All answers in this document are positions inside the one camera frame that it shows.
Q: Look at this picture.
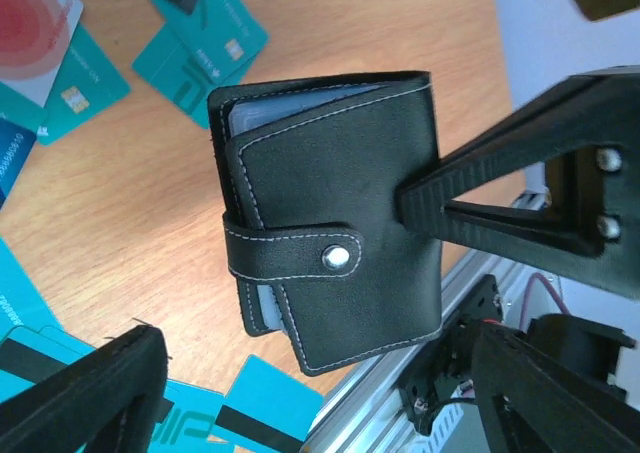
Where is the aluminium front rail frame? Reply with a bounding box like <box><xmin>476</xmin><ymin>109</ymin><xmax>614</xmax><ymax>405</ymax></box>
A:
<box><xmin>302</xmin><ymin>250</ymin><xmax>536</xmax><ymax>452</ymax></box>

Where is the dark blue card left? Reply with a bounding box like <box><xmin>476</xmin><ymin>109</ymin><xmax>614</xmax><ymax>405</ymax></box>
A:
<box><xmin>0</xmin><ymin>119</ymin><xmax>36</xmax><ymax>205</ymax></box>

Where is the long teal card with stripe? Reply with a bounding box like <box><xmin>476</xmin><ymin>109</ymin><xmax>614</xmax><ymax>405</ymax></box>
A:
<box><xmin>1</xmin><ymin>239</ymin><xmax>64</xmax><ymax>339</ymax></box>

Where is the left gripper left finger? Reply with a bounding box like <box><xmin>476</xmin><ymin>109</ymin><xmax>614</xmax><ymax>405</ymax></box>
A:
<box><xmin>1</xmin><ymin>325</ymin><xmax>168</xmax><ymax>452</ymax></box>

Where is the white card red circle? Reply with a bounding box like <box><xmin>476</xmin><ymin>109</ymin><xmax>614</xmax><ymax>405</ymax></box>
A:
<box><xmin>1</xmin><ymin>0</ymin><xmax>84</xmax><ymax>107</ymax></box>

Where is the teal VIP card front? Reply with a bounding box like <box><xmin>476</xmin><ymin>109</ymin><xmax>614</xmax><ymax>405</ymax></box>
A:
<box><xmin>1</xmin><ymin>326</ymin><xmax>234</xmax><ymax>452</ymax></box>

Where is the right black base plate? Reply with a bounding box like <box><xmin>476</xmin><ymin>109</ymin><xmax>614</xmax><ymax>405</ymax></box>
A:
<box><xmin>397</xmin><ymin>274</ymin><xmax>502</xmax><ymax>435</ymax></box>

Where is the teal card black stripe front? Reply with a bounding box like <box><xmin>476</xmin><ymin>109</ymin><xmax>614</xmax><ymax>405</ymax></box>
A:
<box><xmin>213</xmin><ymin>355</ymin><xmax>324</xmax><ymax>452</ymax></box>

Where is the teal card near black card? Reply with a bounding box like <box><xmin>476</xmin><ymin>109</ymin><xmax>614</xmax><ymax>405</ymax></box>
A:
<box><xmin>132</xmin><ymin>0</ymin><xmax>269</xmax><ymax>129</ymax></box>

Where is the teal chip card centre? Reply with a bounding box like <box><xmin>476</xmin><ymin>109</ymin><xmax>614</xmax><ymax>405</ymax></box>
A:
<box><xmin>37</xmin><ymin>24</ymin><xmax>130</xmax><ymax>146</ymax></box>

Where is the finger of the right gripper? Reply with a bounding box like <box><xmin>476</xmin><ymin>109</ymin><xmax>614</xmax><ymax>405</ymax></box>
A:
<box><xmin>471</xmin><ymin>320</ymin><xmax>639</xmax><ymax>452</ymax></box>

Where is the black leather card holder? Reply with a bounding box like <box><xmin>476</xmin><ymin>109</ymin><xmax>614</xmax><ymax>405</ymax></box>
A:
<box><xmin>207</xmin><ymin>71</ymin><xmax>442</xmax><ymax>376</ymax></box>

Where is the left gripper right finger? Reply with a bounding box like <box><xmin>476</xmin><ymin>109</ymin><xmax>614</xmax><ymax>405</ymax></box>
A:
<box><xmin>398</xmin><ymin>65</ymin><xmax>639</xmax><ymax>298</ymax></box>

